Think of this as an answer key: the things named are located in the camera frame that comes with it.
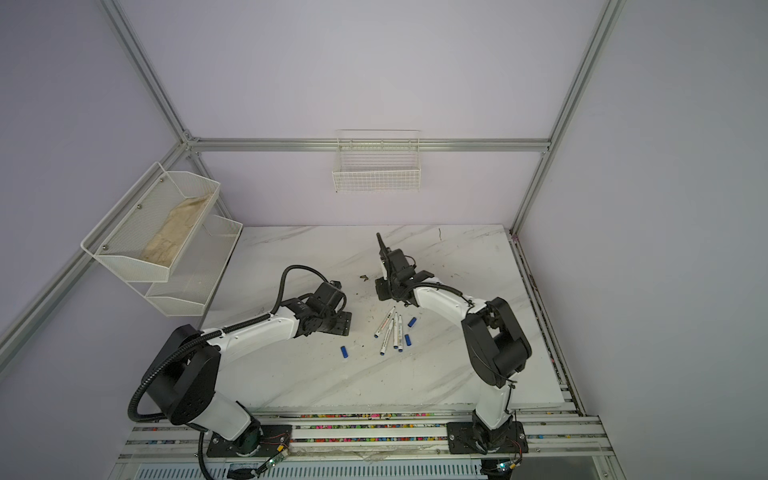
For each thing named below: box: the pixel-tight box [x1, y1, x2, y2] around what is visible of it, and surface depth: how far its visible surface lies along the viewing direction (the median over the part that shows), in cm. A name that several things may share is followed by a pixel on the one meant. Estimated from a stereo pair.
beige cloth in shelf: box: [140, 193, 211, 267], surface depth 81 cm
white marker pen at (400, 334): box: [398, 314, 404, 353], surface depth 92 cm
